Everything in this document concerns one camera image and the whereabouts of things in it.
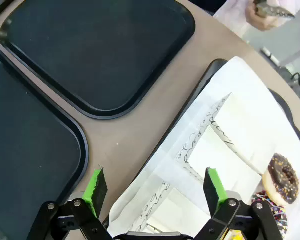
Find chocolate donut colourful sprinkles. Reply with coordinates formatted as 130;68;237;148
251;190;289;235

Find white printed paper sleeve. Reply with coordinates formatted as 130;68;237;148
132;181;211;237
176;124;263;198
207;91;273;176

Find right gripper left finger with black green pad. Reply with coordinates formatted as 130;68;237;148
27;166;114;240

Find person's right hand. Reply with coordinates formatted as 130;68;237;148
245;0;288;32

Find chocolate donut with nut crumbs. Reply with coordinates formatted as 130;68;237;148
261;152;300;206

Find white paper tray liner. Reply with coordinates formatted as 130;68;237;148
107;56;300;240

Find right gripper right finger with black green pad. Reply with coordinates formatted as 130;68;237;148
193;167;283;240

